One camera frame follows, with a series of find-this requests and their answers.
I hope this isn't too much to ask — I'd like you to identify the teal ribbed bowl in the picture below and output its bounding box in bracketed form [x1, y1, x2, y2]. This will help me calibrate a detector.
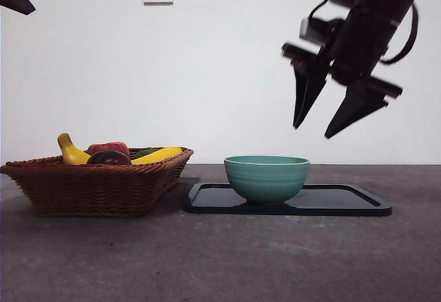
[223, 155, 310, 207]

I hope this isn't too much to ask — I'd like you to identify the dark red plum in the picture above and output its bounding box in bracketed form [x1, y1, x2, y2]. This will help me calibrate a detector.
[85, 150, 132, 165]

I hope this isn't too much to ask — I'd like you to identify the dark rectangular tray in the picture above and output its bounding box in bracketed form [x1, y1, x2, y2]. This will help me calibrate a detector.
[182, 183, 393, 217]

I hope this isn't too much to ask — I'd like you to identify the yellow banana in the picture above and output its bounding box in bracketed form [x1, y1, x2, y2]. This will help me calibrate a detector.
[57, 132, 183, 165]

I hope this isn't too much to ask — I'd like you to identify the green avocado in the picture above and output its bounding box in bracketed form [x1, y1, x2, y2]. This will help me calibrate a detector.
[132, 148, 161, 160]

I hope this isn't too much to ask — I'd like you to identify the red apple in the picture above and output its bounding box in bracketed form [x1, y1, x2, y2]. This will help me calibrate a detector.
[85, 141, 131, 157]

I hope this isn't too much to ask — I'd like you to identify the brown wicker basket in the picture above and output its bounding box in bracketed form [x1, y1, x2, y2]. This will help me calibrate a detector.
[0, 147, 194, 219]

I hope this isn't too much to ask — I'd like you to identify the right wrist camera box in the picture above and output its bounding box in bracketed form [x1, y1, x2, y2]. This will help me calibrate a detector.
[298, 17, 340, 43]

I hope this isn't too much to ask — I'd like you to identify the thin black cable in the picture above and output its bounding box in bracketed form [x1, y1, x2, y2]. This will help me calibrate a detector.
[307, 0, 332, 21]

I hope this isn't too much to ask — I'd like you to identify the thick black cable loop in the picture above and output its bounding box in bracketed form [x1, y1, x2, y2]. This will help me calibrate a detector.
[380, 3, 420, 65]

